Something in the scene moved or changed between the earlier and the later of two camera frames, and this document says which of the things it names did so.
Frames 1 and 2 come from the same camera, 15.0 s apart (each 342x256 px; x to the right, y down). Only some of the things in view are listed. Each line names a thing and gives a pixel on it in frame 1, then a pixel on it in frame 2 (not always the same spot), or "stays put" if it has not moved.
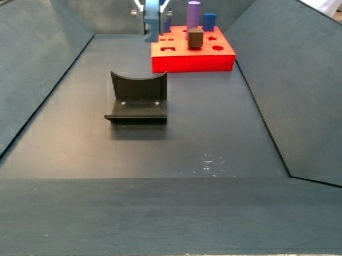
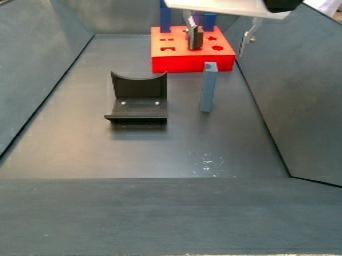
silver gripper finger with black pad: (141, 8) to (245, 8)
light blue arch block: (151, 17) to (209, 85)
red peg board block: (173, 56) stays put
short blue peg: (210, 19) stays put
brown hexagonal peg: (195, 38) stays put
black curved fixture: (141, 101) stays put
